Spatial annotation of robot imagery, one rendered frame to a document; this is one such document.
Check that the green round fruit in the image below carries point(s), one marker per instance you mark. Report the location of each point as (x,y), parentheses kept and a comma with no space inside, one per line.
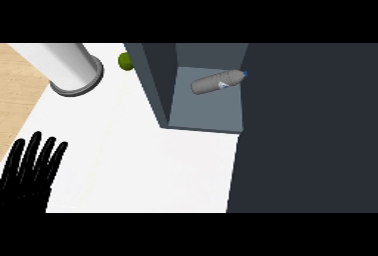
(126,62)

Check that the dark grey cabinet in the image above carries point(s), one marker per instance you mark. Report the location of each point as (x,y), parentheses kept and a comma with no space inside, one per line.
(196,100)

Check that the white cylinder with grey base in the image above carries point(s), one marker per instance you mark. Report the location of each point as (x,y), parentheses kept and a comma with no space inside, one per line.
(61,66)

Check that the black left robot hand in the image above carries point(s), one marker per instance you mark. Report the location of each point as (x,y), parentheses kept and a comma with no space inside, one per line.
(27,180)

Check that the grey water bottle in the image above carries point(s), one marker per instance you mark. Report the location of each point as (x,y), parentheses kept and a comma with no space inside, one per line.
(216,82)

